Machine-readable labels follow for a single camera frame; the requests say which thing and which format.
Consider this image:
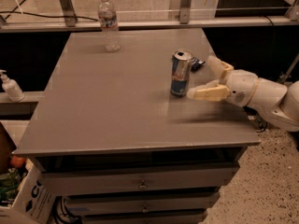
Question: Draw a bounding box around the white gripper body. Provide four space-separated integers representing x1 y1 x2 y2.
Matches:
226 70 258 106

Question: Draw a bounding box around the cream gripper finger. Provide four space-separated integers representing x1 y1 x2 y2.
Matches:
207 55 234 79
187 79 230 102

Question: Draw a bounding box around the silver blue redbull can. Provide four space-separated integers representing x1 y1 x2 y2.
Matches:
170 49 193 97

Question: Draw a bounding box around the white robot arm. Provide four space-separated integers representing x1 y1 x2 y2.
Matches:
187 56 299 132

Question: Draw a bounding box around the dark blue snack packet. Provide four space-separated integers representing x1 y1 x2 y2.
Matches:
191 57 205 72

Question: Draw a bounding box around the grey drawer cabinet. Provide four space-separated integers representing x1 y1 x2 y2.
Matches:
17 29 259 224

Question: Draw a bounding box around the clear plastic water bottle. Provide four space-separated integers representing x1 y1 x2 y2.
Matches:
98 0 121 52

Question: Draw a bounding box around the white pump dispenser bottle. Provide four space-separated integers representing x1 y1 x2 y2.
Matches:
0 70 24 102

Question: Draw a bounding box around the white cardboard box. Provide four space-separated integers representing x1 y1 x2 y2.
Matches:
0 161 55 224

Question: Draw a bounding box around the black cable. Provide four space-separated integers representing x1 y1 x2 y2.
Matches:
0 10 99 22

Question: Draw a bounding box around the metal frame rail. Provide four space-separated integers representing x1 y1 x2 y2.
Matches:
0 16 299 33

